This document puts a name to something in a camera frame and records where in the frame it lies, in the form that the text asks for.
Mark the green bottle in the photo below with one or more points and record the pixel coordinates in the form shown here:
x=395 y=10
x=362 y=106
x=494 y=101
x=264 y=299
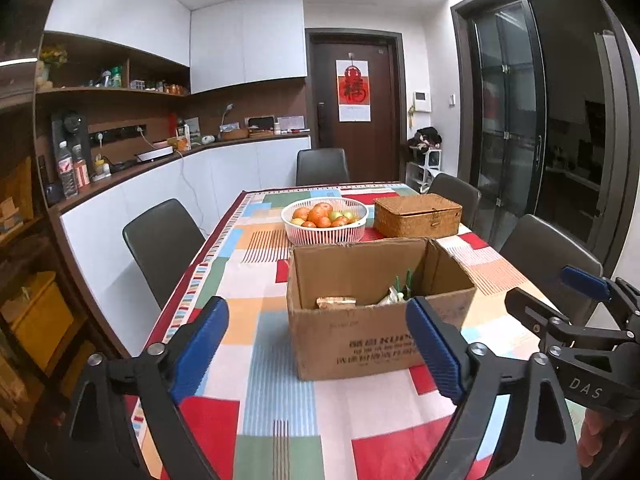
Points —
x=116 y=77

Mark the colourful patchwork tablecloth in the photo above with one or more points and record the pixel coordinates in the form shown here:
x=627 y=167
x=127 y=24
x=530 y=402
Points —
x=270 y=395

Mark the white cabinets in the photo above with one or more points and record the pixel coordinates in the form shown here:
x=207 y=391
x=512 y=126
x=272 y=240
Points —
x=240 y=175
x=225 y=45

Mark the white card sign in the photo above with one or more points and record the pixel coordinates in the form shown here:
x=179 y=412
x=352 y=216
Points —
x=291 y=124

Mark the orange juice bottle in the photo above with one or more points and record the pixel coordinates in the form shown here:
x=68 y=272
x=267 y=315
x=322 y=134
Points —
x=183 y=136

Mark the yellow storage bin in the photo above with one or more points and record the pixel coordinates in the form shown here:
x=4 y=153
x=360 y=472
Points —
x=42 y=320

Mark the pile of orange fruits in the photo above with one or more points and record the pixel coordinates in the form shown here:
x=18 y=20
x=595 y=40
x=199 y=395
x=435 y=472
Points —
x=322 y=216

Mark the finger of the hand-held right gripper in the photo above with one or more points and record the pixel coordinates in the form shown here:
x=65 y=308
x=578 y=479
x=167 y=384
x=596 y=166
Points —
x=530 y=307
x=585 y=282

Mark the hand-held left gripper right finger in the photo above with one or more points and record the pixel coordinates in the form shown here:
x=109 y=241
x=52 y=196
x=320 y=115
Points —
x=435 y=355

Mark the brown cardboard box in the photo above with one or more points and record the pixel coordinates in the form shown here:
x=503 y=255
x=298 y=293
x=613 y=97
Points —
x=350 y=345

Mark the white flat tray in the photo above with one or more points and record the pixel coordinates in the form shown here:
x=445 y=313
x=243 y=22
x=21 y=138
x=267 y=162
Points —
x=155 y=154

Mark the black coffee machine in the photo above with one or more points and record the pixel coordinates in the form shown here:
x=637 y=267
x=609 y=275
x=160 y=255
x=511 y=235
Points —
x=70 y=127

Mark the person's right hand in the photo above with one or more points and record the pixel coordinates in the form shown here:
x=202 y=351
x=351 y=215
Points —
x=595 y=432

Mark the white snack packet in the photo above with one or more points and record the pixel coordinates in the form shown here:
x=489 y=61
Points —
x=389 y=299

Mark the lidded wicker basket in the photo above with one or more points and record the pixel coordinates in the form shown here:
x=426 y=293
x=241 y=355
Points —
x=417 y=217

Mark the white upper cabinets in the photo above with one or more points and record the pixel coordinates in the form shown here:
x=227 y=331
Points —
x=225 y=45

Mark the clear water bottle red label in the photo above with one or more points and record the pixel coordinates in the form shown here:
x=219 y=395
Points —
x=81 y=167
x=66 y=170

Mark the dark grey dining chair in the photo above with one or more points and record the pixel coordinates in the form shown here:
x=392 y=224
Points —
x=160 y=245
x=545 y=250
x=455 y=197
x=322 y=167

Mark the small blackboard sign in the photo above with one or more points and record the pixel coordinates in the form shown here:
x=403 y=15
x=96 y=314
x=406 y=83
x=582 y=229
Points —
x=261 y=123

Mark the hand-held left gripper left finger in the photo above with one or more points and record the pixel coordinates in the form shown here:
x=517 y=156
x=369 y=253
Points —
x=200 y=350

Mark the white wall intercom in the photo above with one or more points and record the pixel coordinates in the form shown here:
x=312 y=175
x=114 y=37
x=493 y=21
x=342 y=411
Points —
x=422 y=101

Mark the yellow flowers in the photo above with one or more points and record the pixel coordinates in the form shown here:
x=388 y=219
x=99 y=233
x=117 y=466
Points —
x=52 y=55

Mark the wooden wall shelf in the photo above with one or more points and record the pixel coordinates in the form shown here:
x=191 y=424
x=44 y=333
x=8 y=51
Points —
x=125 y=97

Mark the white desk lamp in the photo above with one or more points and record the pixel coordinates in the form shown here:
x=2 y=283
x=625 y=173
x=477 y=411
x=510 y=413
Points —
x=227 y=116

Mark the white lower cabinets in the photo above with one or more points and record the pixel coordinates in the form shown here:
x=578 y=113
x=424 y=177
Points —
x=240 y=175

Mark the wooden storage shelf unit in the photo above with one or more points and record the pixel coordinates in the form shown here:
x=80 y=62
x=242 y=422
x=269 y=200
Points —
x=30 y=260

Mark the glass sliding door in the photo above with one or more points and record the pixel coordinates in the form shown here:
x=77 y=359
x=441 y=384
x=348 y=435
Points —
x=515 y=110

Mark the white shoe rack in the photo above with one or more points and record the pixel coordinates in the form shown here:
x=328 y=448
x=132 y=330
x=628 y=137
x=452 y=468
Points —
x=422 y=172

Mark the white plastic fruit basket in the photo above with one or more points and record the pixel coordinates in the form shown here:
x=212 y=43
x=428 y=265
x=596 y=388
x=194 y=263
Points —
x=325 y=234

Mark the wall power socket strip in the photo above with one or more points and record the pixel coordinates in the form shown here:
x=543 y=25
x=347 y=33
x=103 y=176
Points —
x=117 y=132

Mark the dark wooden door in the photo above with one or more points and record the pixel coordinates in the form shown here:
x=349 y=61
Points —
x=380 y=135

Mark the shallow wicker tray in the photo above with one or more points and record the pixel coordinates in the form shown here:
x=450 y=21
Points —
x=234 y=134

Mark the red and white door poster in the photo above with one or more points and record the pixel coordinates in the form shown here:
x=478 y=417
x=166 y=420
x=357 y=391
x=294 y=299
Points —
x=353 y=90

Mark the dark clothes pile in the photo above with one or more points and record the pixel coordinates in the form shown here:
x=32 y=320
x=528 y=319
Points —
x=425 y=139

